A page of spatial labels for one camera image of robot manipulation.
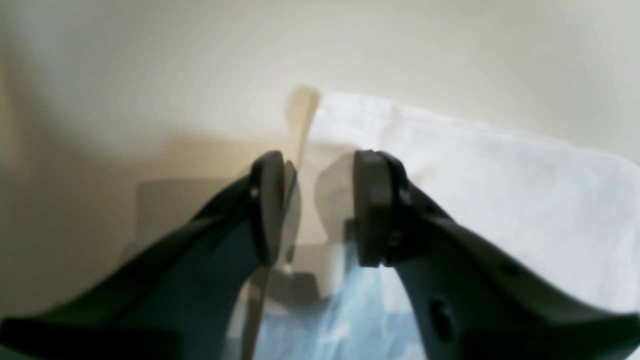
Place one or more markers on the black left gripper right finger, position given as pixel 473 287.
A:
pixel 471 300

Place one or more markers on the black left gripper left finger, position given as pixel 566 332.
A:
pixel 175 299

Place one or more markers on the white T-shirt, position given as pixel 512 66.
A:
pixel 570 214

